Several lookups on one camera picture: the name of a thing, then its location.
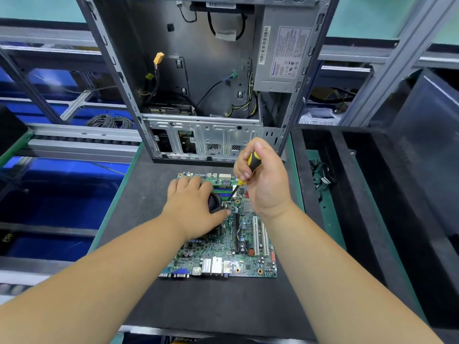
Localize small black cable bundle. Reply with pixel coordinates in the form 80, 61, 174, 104
312, 162, 337, 193

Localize yellow and black wire bundle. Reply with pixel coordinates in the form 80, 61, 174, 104
224, 75, 258, 119

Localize silver power supply unit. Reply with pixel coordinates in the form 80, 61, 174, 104
251, 3, 324, 95

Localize yellow handled screwdriver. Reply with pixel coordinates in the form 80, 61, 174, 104
231, 150, 263, 198

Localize grey computer case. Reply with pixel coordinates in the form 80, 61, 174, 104
74, 0, 341, 163

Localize dark metal frame leg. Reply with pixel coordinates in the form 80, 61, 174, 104
0, 48, 66, 126

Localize black foam tray with boards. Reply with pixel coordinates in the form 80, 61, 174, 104
0, 104, 34, 169

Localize grey side panel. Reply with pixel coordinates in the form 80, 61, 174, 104
387, 68, 459, 234

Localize person's left hand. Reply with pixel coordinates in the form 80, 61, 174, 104
161, 175, 232, 242

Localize grey roller conveyor rail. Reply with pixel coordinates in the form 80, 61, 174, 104
18, 124, 144, 163

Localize green motherboard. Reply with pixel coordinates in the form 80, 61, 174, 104
159, 170, 278, 279

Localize grey coiled cable bundle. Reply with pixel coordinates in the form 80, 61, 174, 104
86, 114, 135, 130

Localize aluminium frame post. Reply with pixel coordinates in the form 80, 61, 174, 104
339, 0, 459, 128

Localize green upper shelf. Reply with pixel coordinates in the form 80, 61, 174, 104
0, 0, 459, 70

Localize person's left forearm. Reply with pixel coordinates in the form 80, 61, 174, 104
0, 211, 189, 344

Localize person's right hand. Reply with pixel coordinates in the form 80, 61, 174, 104
234, 137, 295, 221

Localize white plastic bags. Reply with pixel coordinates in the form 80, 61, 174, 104
301, 102, 341, 119

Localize empty black foam tray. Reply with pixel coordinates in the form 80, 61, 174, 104
290, 125, 459, 330

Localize person's right forearm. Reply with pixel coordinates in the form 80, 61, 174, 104
262, 207, 442, 344

